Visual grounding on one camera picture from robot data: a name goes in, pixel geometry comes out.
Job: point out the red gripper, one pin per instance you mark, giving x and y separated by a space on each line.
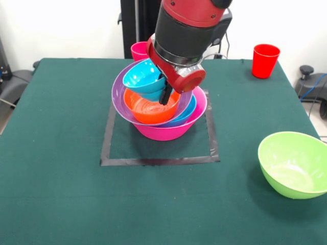
178 76

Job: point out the small cyan bowl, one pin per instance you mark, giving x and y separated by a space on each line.
140 79

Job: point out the orange ribbed bowl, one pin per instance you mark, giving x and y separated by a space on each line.
153 114

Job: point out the large blue bowl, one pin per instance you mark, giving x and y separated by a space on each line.
184 116

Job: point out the purple bowl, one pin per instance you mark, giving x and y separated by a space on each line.
118 99

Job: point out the large pink bowl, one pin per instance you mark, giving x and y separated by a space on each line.
163 132

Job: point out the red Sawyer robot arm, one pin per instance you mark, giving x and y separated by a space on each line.
189 30

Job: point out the pink cup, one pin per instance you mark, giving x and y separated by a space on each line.
138 51

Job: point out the red cup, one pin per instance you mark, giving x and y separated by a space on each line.
265 63

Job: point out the dark green table cloth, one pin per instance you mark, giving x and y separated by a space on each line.
163 219

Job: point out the black floor device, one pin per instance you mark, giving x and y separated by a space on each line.
15 81
306 84

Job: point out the large green bowl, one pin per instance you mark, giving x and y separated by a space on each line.
291 168

